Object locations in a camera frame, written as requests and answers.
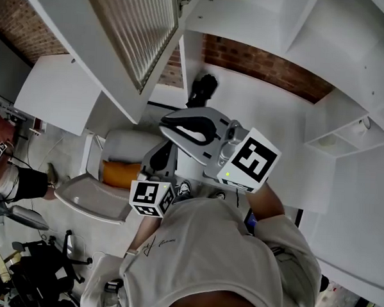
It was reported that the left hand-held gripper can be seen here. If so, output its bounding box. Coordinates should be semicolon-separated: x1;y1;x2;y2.
128;138;179;219

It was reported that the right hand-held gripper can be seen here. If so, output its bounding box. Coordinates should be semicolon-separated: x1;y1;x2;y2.
156;104;284;196

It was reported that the white cabinet door with glass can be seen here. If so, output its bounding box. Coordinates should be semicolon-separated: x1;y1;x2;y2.
8;0;188;128

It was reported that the person's left forearm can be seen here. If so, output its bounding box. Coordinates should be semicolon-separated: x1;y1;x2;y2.
130;212;164;260

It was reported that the person's right forearm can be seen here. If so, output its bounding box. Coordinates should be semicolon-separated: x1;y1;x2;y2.
246;181;287;226

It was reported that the small white desk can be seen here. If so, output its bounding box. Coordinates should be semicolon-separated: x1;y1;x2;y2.
12;51;104;138

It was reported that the white wall cabinet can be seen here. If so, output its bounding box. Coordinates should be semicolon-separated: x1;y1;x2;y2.
172;0;384;160

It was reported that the grey metal cabinet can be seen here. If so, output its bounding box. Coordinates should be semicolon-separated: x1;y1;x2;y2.
0;35;36;105

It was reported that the person's left shoe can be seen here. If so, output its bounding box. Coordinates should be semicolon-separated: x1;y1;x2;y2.
176;179;194;201

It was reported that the orange seat cushion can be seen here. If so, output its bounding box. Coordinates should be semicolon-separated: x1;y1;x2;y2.
101;159;144;190

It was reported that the black pouch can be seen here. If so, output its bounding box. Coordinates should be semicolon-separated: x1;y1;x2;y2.
184;72;220;111

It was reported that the white mesh chair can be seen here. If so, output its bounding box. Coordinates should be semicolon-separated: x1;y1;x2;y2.
52;125;170;228

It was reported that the person's white shirt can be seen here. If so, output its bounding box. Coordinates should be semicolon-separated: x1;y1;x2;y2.
80;188;327;307

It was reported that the grey padded seat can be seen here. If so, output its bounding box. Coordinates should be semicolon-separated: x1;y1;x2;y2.
7;204;51;231

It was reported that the black office chair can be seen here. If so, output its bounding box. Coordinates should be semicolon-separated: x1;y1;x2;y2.
6;226;96;306

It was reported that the white cup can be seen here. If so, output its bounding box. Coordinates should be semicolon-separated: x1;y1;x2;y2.
353;115;374;134

